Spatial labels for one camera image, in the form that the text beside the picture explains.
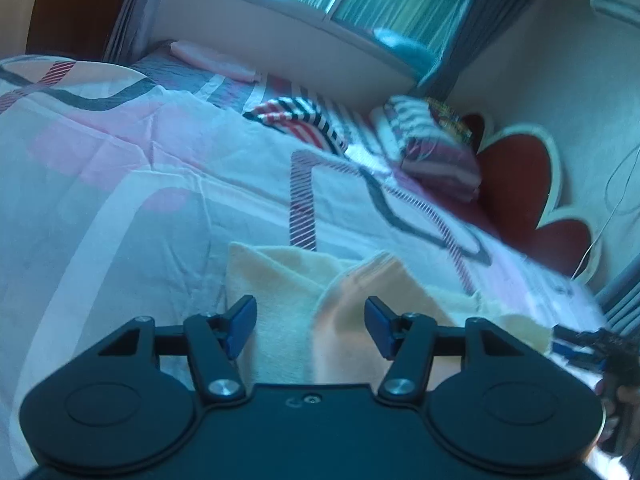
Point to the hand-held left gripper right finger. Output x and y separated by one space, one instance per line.
378 327

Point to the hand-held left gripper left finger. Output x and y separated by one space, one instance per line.
241 325

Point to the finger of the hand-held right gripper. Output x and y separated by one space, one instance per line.
580 345

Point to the cream yellow towel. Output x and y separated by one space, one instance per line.
295 300

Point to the person's right hand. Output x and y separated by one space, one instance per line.
625 425

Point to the teal side curtain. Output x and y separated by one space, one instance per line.
622 300

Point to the patterned pink bed sheet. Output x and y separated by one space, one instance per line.
150 210

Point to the red flower-shaped headboard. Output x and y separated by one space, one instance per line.
520 180

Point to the white striped pillow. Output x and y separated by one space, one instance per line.
400 127

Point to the black white striped cloth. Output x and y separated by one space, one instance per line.
300 120

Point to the grey striped mattress sheet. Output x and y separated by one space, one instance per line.
230 87

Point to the folded pink cloth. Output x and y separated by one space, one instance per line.
210 57

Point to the teal bedding behind window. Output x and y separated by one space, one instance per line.
405 50

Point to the grey window curtain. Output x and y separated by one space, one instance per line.
125 15
470 25

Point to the white air conditioner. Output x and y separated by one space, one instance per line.
615 2

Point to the dark wooden wardrobe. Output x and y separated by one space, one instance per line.
70 5

